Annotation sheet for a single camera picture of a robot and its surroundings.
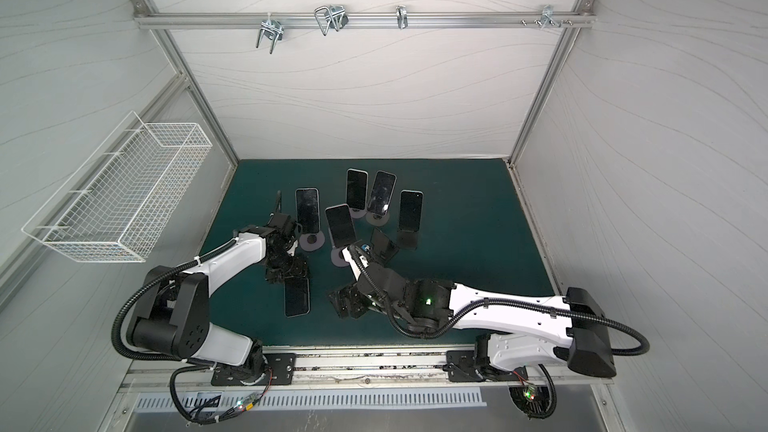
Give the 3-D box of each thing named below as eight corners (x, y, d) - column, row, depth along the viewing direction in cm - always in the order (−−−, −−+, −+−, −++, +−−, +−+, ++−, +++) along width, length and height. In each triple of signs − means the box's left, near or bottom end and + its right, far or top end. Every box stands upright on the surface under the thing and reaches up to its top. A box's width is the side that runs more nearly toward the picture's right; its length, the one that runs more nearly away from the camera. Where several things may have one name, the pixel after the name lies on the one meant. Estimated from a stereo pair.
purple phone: (337, 257, 95) (328, 226, 81) (333, 240, 99) (324, 208, 85) (358, 251, 96) (353, 220, 83) (353, 234, 101) (347, 202, 87)
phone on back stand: (349, 217, 106) (344, 186, 93) (351, 200, 111) (346, 168, 98) (369, 217, 106) (366, 186, 93) (370, 200, 111) (367, 168, 98)
